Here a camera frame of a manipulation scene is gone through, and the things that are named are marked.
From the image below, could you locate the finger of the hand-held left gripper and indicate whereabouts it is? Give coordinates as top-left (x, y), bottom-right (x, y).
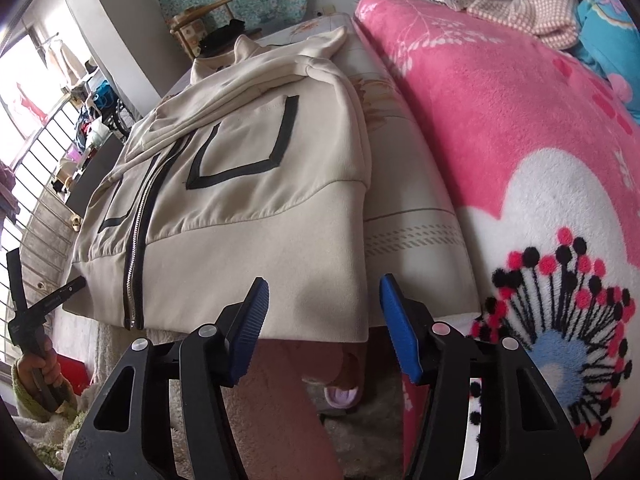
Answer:
top-left (6, 249), bottom-right (28, 321)
top-left (27, 276), bottom-right (87, 318)

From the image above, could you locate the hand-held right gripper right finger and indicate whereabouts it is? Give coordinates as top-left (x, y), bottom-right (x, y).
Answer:
top-left (378, 273), bottom-right (592, 480)

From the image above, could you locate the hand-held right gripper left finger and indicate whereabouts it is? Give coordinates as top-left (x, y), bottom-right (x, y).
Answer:
top-left (62, 276), bottom-right (271, 480)

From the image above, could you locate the cream zip jacket black trim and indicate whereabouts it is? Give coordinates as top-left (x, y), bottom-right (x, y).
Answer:
top-left (70, 25), bottom-right (372, 343)

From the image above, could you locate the pile of colourful clothes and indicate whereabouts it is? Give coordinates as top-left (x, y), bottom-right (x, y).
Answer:
top-left (75, 80), bottom-right (118, 146)

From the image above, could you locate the person's left hand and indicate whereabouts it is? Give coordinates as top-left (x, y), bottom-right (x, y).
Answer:
top-left (17, 335), bottom-right (68, 403)

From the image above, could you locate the pink slipper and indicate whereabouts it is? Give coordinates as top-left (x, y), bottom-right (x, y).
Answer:
top-left (324, 352), bottom-right (362, 410)

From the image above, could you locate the person's leg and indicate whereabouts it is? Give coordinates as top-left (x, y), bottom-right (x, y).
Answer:
top-left (250, 342), bottom-right (351, 480)

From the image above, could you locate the dark red hanging cloth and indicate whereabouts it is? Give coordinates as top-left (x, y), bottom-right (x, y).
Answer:
top-left (0, 160), bottom-right (18, 221)

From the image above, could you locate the plaid floral bed sheet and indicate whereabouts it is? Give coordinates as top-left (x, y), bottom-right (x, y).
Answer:
top-left (165, 12), bottom-right (483, 331)

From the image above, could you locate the cluttered dark side table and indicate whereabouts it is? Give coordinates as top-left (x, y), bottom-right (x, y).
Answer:
top-left (65, 132), bottom-right (128, 211)

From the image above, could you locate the red hanging garment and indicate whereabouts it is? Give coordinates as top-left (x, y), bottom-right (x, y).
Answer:
top-left (15, 82), bottom-right (48, 121)

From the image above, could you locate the wheelchair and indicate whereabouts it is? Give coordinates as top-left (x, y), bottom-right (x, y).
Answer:
top-left (110, 97), bottom-right (143, 138)

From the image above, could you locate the pink floral fleece blanket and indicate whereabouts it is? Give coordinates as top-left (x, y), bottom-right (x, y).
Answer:
top-left (352, 0), bottom-right (640, 480)

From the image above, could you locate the cream hanging garment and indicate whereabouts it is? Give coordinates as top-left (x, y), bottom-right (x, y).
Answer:
top-left (45, 40), bottom-right (88, 86)

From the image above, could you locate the black bag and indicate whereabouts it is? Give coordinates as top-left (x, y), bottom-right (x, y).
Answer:
top-left (202, 20), bottom-right (246, 48)

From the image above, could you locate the wooden chair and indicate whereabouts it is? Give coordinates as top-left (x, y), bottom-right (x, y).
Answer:
top-left (167, 0), bottom-right (236, 58)

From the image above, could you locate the pink checked garment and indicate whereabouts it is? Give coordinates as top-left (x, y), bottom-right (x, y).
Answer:
top-left (467, 0), bottom-right (581, 51)

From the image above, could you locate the teal printed blanket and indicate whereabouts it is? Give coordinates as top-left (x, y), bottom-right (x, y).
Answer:
top-left (570, 0), bottom-right (640, 126)

